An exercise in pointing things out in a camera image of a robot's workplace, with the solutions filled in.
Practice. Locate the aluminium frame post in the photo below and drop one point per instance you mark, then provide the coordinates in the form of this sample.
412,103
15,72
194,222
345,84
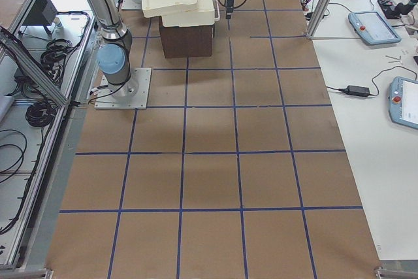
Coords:
321,1

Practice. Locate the white drawer handle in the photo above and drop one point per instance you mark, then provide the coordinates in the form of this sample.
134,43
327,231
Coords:
216,10

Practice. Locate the blue teach pendant far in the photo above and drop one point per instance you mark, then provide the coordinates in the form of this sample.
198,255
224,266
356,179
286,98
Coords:
373,28

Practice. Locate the blue teach pendant near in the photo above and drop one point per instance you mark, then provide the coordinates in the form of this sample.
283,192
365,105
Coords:
403,101

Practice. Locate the cream plastic organizer box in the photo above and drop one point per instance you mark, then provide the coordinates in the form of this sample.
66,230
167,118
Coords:
198,14

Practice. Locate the black power adapter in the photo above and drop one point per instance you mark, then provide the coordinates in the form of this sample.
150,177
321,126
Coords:
358,91

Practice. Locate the dark brown wooden cabinet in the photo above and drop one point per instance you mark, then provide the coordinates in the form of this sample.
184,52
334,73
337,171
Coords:
193,41

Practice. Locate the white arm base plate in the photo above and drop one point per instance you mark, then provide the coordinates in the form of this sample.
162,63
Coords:
133,95

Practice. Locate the blue teach pendant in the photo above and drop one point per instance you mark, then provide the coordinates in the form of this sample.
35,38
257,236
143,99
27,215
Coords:
403,101
373,28

